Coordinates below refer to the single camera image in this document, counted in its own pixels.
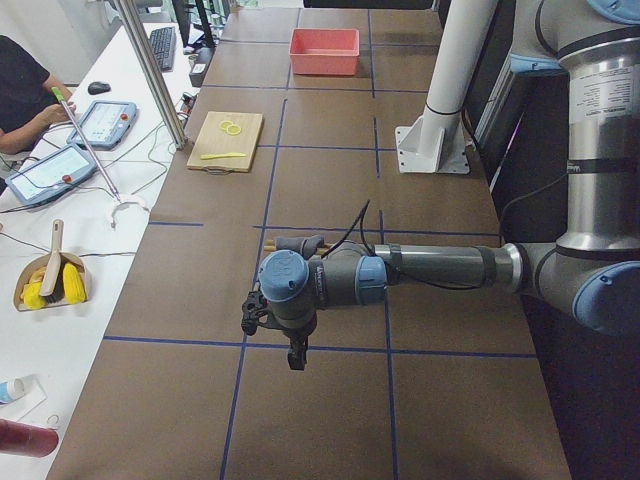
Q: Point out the far teach pendant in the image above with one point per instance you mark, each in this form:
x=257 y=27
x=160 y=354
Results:
x=106 y=123

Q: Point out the yellow plastic knife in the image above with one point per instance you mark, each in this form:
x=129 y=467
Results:
x=205 y=157

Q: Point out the beige dustpan with brush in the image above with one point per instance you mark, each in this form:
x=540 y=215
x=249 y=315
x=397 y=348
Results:
x=52 y=261

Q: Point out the black keyboard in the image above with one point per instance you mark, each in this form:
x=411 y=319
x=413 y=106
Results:
x=162 y=42

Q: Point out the red bottle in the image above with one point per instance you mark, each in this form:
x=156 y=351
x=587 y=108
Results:
x=27 y=440

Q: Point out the white camera pole mount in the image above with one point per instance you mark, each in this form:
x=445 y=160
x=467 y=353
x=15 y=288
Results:
x=435 y=142

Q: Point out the front lemon slice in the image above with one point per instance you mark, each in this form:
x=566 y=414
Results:
x=233 y=129

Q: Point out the yellow cloth in dustpan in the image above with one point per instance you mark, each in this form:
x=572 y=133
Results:
x=70 y=288

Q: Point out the aluminium frame post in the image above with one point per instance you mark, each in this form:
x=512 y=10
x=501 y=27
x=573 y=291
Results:
x=154 y=78

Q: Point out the white tray rack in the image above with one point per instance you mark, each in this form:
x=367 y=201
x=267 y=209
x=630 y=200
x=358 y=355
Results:
x=270 y=246

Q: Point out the pink plastic bin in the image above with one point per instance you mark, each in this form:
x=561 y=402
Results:
x=324 y=52

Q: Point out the white tube bottle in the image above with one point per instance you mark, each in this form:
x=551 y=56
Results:
x=11 y=391

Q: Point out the wooden cutting board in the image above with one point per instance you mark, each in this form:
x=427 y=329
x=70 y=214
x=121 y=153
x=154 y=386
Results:
x=212 y=139

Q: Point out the near teach pendant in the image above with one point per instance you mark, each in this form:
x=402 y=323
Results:
x=51 y=177

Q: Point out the teach pendant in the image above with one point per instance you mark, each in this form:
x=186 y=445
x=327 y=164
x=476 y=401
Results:
x=106 y=123
x=51 y=177

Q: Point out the black computer mouse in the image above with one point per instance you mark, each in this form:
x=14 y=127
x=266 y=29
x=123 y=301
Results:
x=98 y=87

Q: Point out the grey and pink cloth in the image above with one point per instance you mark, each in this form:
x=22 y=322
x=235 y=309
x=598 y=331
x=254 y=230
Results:
x=305 y=246

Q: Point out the person in black shirt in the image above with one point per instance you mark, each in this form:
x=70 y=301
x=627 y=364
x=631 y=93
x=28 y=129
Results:
x=28 y=105

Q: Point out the reacher grabber tool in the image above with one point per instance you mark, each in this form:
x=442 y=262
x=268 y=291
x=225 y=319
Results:
x=119 y=199

